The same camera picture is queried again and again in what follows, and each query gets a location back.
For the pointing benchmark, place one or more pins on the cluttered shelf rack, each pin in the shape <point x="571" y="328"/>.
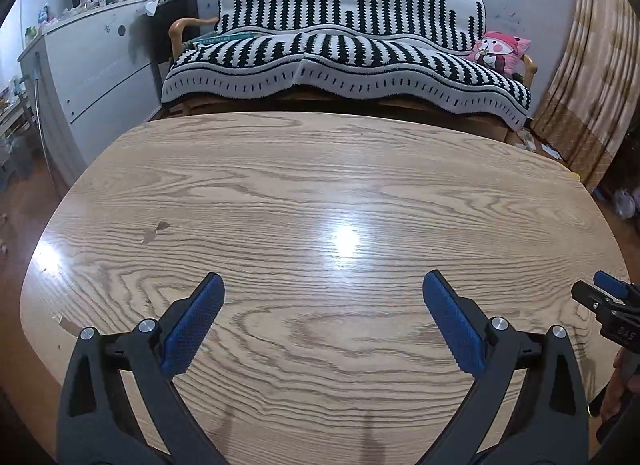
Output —
<point x="12" y="130"/>

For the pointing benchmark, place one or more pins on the grey plastic bag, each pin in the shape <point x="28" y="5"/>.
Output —
<point x="625" y="202"/>

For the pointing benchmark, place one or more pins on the white cabinet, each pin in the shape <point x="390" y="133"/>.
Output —
<point x="95" y="70"/>

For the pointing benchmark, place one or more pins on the black white striped sofa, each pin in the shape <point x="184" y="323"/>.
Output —
<point x="350" y="50"/>

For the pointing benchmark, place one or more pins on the dark side cabinet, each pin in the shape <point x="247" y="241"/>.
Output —
<point x="172" y="15"/>

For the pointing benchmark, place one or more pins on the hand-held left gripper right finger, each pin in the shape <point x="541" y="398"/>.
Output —
<point x="455" y="325"/>

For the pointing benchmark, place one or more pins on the pale slipper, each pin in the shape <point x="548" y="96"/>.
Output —
<point x="525" y="138"/>

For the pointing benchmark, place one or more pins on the white paper scrap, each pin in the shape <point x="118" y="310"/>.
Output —
<point x="550" y="150"/>

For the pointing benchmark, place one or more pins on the pink cartoon cushion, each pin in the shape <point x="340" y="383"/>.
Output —
<point x="500" y="52"/>

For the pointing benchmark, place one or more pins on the wooden sofa frame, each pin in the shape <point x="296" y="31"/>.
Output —
<point x="182" y="27"/>

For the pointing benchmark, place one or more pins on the black gold-rimmed trash bin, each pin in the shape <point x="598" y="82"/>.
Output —
<point x="594" y="410"/>

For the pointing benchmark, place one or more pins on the teal booklet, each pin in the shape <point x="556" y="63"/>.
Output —
<point x="222" y="37"/>

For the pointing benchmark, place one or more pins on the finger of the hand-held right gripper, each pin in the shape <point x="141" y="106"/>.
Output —
<point x="592" y="295"/>
<point x="610" y="282"/>

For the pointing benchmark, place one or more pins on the beige striped curtain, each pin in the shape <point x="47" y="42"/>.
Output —
<point x="590" y="70"/>

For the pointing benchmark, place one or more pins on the person's right hand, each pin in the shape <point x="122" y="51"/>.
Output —
<point x="622" y="375"/>

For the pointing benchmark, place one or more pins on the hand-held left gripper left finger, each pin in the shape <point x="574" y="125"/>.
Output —
<point x="192" y="325"/>

